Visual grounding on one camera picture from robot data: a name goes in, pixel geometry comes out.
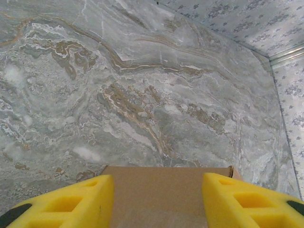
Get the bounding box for aluminium frame post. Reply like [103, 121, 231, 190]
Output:
[268, 46, 304, 67]

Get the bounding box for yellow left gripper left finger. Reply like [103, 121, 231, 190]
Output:
[0, 174, 115, 228]

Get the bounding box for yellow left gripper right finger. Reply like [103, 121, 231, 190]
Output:
[201, 172, 304, 228]

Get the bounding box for brown cardboard express box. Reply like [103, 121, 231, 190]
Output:
[101, 165, 244, 228]

